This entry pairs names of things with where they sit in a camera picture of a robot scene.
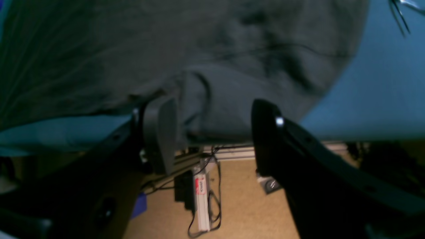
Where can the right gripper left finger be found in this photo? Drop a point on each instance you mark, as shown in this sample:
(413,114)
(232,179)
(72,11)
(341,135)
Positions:
(94,196)

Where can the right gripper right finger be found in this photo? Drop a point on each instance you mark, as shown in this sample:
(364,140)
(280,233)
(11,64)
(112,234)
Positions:
(328,198)

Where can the dark grey T-shirt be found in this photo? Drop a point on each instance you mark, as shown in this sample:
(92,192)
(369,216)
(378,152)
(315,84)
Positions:
(63,58)

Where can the blue table cloth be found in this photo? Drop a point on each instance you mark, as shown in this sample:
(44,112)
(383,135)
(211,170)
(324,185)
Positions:
(378,96)

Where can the black cable tie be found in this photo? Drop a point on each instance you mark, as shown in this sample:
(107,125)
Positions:
(411,4)

